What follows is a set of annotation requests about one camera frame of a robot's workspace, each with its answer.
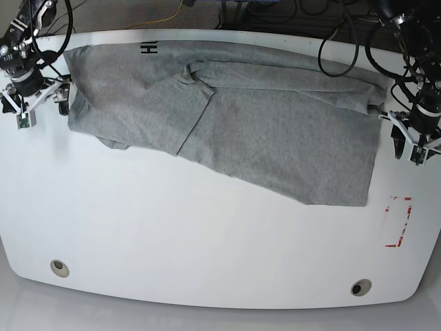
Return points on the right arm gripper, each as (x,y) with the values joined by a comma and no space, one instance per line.
(27,95)

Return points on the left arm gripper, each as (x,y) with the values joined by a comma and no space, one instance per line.
(408,129)

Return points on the grey t-shirt with black lettering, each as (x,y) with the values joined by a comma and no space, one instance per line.
(266,116)

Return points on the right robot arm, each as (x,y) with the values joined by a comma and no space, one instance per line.
(22,60)

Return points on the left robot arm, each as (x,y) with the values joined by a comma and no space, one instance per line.
(416,27)

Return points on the red tape rectangle marking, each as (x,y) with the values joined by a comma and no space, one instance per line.
(396,217)

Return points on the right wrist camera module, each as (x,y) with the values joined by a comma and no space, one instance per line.
(26,119)

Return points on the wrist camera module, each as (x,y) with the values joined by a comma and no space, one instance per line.
(418,155)
(26,119)

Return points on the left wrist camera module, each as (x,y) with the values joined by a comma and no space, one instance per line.
(418,155)

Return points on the right table cable grommet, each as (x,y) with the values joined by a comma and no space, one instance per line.
(361,287)

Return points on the table cable grommet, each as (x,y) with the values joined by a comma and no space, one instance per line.
(59,268)
(361,287)

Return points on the left table cable grommet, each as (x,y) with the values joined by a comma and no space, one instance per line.
(59,268)

